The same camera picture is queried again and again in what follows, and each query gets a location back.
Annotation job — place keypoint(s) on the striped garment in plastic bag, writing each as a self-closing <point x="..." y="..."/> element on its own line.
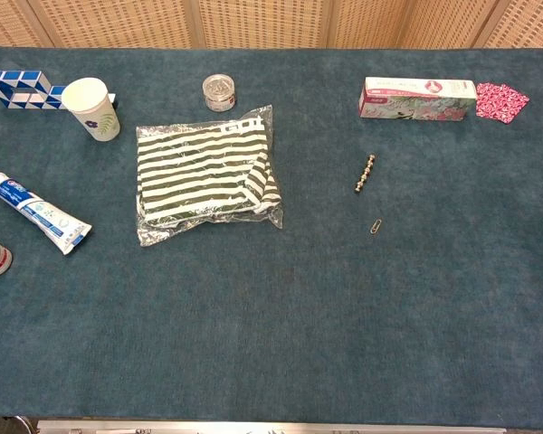
<point x="203" y="176"/>

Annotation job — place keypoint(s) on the teal table cloth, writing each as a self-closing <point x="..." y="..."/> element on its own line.
<point x="271" y="316"/>

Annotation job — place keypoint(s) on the gold paper clip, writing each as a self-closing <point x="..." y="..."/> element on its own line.
<point x="376" y="226"/>

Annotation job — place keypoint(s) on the clear round pin box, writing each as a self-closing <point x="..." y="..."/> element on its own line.
<point x="219" y="93"/>

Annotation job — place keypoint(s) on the pink floral carton box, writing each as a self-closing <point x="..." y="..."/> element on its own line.
<point x="416" y="101"/>

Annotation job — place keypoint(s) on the woven bamboo folding screen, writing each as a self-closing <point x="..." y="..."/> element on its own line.
<point x="262" y="22"/>

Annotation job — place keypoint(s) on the floral paper cup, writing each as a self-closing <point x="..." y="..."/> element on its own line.
<point x="95" y="113"/>

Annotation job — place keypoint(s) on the blue white toothpaste tube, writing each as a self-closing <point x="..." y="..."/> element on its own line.
<point x="36" y="212"/>

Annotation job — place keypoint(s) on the blue white snake puzzle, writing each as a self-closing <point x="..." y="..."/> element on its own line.
<point x="22" y="88"/>

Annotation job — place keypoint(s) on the silver metal table rail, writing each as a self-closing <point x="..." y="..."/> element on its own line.
<point x="271" y="427"/>

